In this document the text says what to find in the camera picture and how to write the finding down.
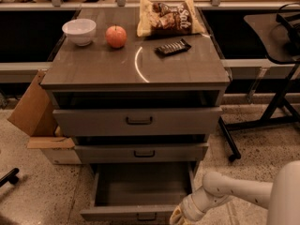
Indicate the grey drawer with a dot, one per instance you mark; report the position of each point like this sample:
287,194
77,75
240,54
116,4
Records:
137,122
139,193
132,153

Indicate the brown cardboard box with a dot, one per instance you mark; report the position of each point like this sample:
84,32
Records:
33,115

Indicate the grey middle drawer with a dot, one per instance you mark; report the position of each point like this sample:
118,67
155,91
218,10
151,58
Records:
132,153

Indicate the white bowl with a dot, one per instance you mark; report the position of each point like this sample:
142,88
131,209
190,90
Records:
80,31

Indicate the red apple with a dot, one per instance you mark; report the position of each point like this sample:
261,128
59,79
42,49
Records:
116,36

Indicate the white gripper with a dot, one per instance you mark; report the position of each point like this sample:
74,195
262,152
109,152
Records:
189,209

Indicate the grey bottom drawer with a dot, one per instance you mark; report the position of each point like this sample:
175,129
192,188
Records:
139,193

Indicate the black chair caster leg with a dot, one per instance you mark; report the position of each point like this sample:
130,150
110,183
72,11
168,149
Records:
11,177

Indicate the black chocolate bar wrapper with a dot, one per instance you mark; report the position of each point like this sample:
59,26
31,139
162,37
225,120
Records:
173,48

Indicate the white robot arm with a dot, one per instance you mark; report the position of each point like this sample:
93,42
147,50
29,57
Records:
281,197

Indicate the grey top drawer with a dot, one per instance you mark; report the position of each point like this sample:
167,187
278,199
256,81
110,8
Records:
137,122

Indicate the grey drawer cabinet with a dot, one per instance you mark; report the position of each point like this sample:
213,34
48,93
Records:
98,77

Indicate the yellow brown snack bag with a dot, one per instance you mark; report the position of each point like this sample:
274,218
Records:
157,18

